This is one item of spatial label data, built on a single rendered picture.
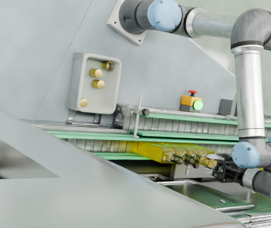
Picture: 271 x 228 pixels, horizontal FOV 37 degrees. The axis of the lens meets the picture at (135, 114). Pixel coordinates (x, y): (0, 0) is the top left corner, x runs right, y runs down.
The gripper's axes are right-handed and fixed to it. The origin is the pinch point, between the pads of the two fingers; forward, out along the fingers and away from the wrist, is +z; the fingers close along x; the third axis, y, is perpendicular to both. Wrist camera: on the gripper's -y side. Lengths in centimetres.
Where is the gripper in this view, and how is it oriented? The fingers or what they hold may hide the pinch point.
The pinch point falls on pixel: (209, 162)
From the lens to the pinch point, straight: 155.9
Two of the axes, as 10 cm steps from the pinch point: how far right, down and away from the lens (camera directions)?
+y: -8.0, -0.7, -6.0
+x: -1.5, 9.9, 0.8
